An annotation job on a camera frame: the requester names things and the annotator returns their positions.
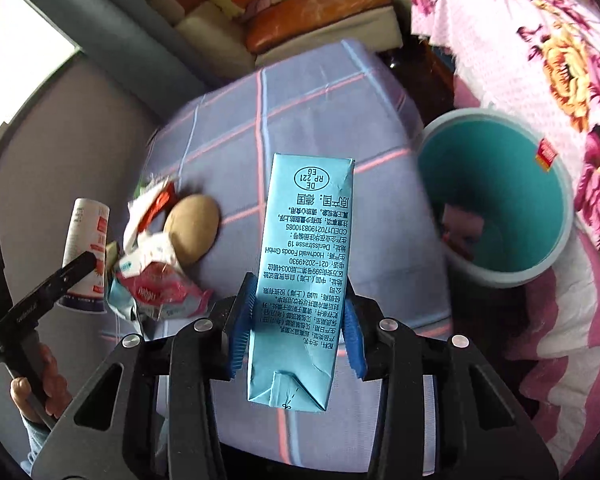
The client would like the light blue milk carton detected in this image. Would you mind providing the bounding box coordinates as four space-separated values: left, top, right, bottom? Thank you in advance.
248 154 354 413

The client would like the white medicine bottle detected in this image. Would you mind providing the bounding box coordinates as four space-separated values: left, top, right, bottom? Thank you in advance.
58 198 110 314

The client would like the teal trash bin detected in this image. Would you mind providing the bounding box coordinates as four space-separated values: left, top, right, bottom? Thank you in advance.
417 108 574 288

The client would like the left hand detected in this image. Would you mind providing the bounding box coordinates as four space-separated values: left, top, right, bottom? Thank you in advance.
8 341 74 426

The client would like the red white snack bag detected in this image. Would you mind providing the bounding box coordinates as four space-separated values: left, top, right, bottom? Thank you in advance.
106 177 212 323

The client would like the cream sofa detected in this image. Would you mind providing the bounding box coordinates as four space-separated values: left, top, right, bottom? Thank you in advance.
148 0 403 79

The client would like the orange leather seat cushion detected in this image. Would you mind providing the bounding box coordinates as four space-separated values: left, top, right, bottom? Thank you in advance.
245 0 391 55

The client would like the blue grey curtain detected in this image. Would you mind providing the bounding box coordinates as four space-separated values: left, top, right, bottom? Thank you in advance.
28 0 222 119

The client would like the pink floral bed sheet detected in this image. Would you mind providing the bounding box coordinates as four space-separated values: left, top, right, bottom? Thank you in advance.
412 0 600 474

